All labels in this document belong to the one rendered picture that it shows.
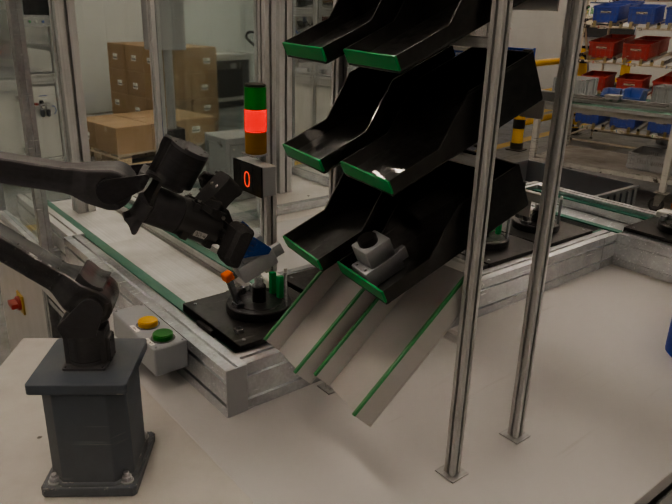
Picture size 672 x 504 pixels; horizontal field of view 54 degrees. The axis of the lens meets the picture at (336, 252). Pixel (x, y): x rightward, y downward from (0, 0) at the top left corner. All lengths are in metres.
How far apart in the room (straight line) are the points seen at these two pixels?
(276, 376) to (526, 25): 11.65
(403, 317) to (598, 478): 0.42
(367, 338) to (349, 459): 0.21
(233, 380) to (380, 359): 0.30
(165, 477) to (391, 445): 0.39
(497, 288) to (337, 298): 0.63
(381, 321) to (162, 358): 0.45
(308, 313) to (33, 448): 0.53
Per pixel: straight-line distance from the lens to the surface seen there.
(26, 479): 1.23
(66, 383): 1.06
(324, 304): 1.21
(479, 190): 0.95
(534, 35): 12.62
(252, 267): 1.05
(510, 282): 1.77
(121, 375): 1.05
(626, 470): 1.28
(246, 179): 1.56
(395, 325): 1.10
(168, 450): 1.23
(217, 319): 1.40
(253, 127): 1.52
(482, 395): 1.39
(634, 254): 2.16
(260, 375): 1.29
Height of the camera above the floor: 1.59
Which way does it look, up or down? 21 degrees down
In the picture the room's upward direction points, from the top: 2 degrees clockwise
